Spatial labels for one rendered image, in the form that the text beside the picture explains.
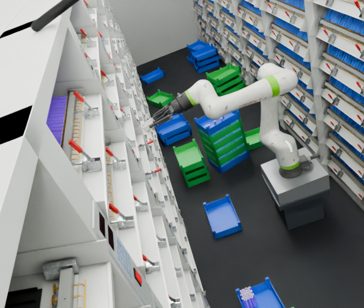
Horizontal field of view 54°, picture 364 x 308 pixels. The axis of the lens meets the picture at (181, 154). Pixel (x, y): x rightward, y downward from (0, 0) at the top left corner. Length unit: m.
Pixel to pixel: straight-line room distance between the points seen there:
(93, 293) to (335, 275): 1.84
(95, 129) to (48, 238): 0.46
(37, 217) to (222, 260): 1.95
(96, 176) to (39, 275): 0.26
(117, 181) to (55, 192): 0.58
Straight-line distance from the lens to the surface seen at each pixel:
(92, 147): 0.91
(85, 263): 0.63
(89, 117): 1.06
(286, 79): 1.96
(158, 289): 1.06
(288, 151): 2.14
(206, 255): 2.48
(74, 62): 1.18
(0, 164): 0.45
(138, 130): 2.08
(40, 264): 0.63
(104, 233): 0.63
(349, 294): 2.23
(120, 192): 1.06
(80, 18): 1.86
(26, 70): 0.75
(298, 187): 2.21
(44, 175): 0.51
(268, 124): 2.22
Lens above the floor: 1.93
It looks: 35 degrees down
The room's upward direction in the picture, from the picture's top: 21 degrees counter-clockwise
